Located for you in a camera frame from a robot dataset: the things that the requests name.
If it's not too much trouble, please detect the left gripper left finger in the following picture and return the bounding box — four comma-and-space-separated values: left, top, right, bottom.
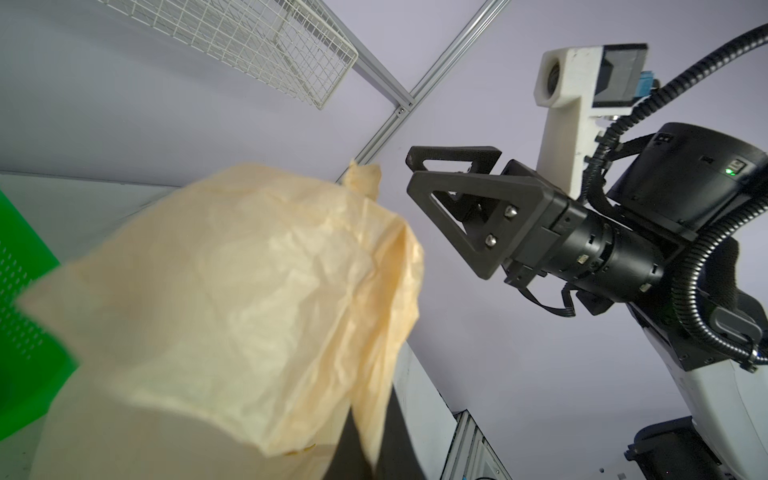
323, 413, 374, 480

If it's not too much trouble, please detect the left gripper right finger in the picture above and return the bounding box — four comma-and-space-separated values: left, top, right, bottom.
374, 388, 426, 480

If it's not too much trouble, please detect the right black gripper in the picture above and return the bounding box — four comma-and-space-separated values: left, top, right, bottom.
405, 146, 664, 315

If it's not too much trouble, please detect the cream banana print plastic bag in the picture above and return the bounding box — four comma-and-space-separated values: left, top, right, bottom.
17, 163, 424, 479

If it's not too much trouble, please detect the green plastic basket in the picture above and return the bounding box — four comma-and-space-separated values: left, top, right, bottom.
1, 196, 76, 439

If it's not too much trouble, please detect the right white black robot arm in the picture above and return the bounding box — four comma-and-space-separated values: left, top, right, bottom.
406, 123, 767, 479

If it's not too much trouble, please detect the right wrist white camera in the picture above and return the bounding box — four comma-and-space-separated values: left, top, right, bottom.
534, 43, 653, 199

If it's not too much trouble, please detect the white wire wall basket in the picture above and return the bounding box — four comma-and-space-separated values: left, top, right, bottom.
104, 0, 359, 110

